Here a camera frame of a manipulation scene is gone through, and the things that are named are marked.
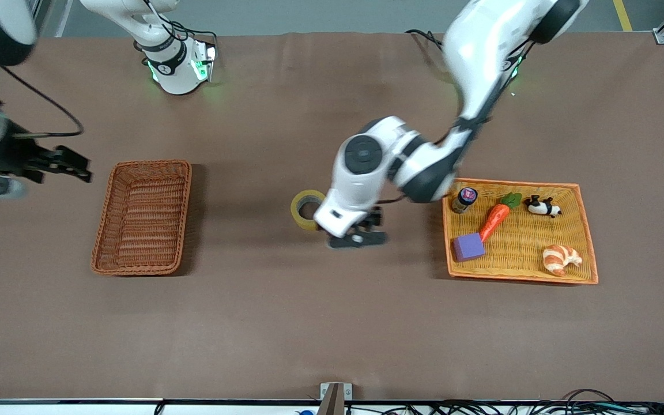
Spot yellowish packing tape roll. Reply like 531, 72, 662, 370
290, 189, 328, 232

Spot brown deep wicker basket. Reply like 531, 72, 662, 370
90, 160, 193, 276

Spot orange flat woven basket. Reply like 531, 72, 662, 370
442, 176, 599, 285

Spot matte table cover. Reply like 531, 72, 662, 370
0, 30, 664, 402

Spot small dark-lidded jar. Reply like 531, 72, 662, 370
451, 187, 478, 214

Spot purple foam cube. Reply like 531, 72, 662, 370
452, 232, 486, 263

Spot orange toy carrot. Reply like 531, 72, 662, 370
479, 192, 523, 243

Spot black white panda toy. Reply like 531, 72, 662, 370
524, 195, 563, 218

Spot toy croissant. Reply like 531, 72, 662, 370
542, 244, 583, 278

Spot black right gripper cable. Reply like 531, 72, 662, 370
0, 62, 84, 139

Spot metal edge bracket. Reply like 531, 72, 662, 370
316, 382, 353, 415

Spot black right arm base cables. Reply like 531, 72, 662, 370
133, 0, 219, 55

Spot black left arm base cable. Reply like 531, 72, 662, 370
405, 28, 447, 51

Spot black cable bundle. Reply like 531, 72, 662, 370
344, 388, 664, 415

